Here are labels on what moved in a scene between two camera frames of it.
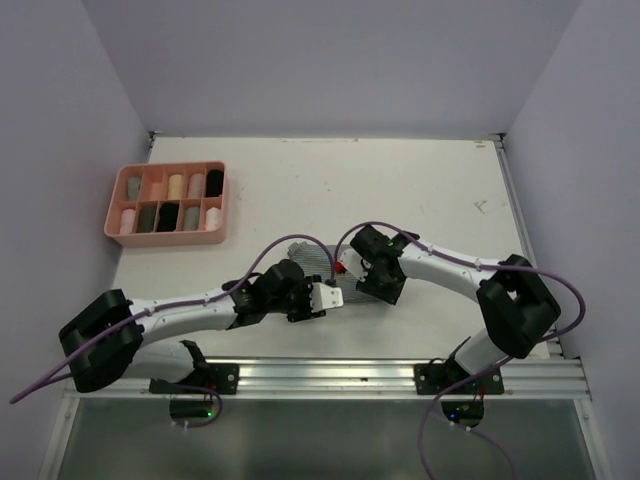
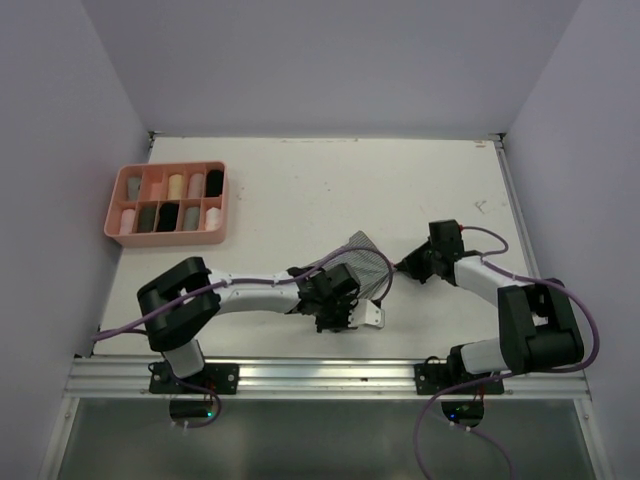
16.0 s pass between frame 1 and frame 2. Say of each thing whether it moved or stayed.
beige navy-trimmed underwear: stayed
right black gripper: moved
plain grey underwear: stayed
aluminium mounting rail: stayed
